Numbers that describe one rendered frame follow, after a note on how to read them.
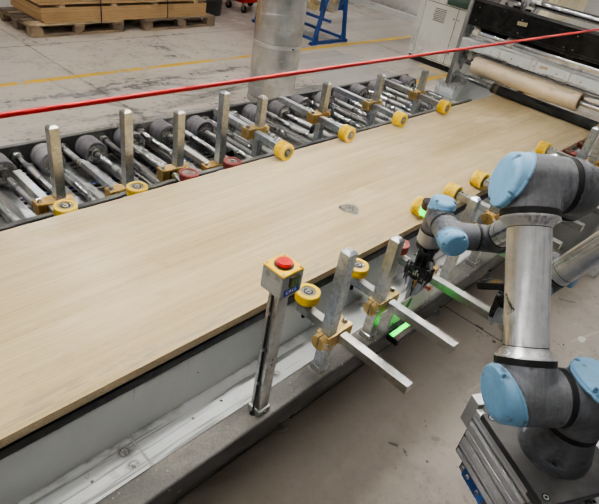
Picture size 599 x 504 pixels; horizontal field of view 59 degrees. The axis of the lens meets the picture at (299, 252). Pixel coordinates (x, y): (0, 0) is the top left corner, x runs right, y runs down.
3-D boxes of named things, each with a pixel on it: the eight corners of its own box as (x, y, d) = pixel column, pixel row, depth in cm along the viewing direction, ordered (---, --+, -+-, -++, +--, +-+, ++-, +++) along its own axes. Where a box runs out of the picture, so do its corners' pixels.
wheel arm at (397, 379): (410, 391, 153) (414, 380, 151) (403, 396, 151) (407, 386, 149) (302, 307, 175) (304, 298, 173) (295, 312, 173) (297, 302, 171)
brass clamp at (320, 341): (351, 336, 168) (355, 324, 165) (323, 355, 159) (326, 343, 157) (337, 325, 171) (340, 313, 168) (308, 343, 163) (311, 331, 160)
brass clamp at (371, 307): (397, 304, 184) (401, 293, 181) (374, 320, 175) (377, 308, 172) (383, 295, 187) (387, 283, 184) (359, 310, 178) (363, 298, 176)
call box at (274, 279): (299, 292, 129) (305, 266, 124) (279, 303, 124) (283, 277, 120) (280, 277, 132) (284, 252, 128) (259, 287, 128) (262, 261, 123)
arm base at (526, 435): (604, 472, 112) (628, 444, 107) (547, 486, 107) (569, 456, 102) (557, 414, 124) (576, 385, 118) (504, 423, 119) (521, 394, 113)
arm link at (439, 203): (436, 205, 146) (427, 190, 153) (424, 238, 153) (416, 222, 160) (463, 208, 148) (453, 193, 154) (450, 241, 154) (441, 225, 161)
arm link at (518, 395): (579, 436, 99) (586, 149, 104) (505, 433, 97) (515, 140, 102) (540, 421, 111) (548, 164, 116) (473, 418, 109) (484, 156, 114)
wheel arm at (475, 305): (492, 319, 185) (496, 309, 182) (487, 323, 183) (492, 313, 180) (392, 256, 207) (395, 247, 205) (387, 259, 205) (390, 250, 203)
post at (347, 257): (325, 372, 171) (358, 250, 144) (318, 377, 169) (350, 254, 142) (318, 365, 173) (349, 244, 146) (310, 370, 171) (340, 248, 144)
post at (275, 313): (269, 410, 154) (293, 289, 128) (256, 418, 150) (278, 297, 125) (259, 400, 156) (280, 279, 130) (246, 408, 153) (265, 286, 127)
